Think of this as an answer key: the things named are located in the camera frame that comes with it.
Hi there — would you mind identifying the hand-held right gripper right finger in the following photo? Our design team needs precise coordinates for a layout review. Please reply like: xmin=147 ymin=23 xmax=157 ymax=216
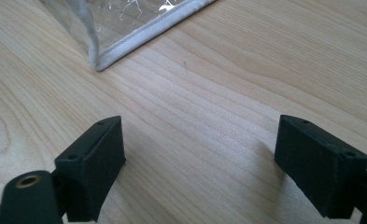
xmin=274 ymin=114 xmax=367 ymax=219

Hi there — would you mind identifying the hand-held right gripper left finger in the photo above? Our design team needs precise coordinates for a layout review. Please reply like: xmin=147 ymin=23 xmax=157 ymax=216
xmin=53 ymin=115 xmax=127 ymax=223

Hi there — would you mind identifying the clear plastic bag white trim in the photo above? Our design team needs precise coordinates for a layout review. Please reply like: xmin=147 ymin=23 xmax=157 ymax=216
xmin=39 ymin=0 xmax=218 ymax=73

